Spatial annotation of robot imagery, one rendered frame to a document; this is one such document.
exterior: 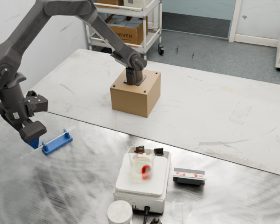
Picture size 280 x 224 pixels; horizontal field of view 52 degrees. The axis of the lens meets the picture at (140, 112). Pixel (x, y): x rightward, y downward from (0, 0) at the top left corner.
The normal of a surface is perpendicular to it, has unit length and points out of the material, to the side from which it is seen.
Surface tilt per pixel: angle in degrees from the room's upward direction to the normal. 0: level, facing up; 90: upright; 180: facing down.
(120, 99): 90
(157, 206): 90
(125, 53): 65
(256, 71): 0
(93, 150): 0
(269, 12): 90
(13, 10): 90
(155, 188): 0
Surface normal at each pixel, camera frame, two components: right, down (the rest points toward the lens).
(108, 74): -0.03, -0.77
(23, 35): 0.66, 0.45
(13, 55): 0.87, -0.01
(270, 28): -0.38, 0.60
